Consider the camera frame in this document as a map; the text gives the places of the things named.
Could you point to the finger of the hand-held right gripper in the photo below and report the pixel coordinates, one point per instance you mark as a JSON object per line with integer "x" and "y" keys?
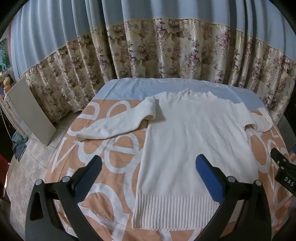
{"x": 278, "y": 156}

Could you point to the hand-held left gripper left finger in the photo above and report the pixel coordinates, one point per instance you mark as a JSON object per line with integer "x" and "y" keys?
{"x": 89, "y": 178}

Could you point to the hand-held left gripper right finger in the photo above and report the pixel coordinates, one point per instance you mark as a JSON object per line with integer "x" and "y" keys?
{"x": 208, "y": 178}

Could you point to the white knit sweater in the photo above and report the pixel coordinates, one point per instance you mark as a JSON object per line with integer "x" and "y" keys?
{"x": 185, "y": 139}

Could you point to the dark furniture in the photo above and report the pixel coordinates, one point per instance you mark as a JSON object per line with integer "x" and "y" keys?
{"x": 286, "y": 129}

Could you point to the orange white printed blanket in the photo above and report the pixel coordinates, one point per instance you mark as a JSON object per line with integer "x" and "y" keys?
{"x": 124, "y": 142}

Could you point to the blue cloth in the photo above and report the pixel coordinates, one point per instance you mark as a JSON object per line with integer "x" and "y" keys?
{"x": 19, "y": 141}

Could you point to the red object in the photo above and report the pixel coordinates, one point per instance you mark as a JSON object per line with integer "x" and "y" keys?
{"x": 2, "y": 169}

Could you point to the white board panel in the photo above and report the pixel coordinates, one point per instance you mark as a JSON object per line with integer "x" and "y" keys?
{"x": 30, "y": 111}

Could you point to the light blue bed sheet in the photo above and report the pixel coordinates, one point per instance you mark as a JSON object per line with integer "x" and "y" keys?
{"x": 120, "y": 90}

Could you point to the yellow plush toy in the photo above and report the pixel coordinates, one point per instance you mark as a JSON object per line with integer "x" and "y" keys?
{"x": 7, "y": 81}

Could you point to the blue floral curtain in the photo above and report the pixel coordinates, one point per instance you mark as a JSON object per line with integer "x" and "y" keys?
{"x": 161, "y": 46}

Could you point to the wall poster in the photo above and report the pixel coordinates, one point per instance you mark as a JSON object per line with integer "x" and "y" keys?
{"x": 4, "y": 55}

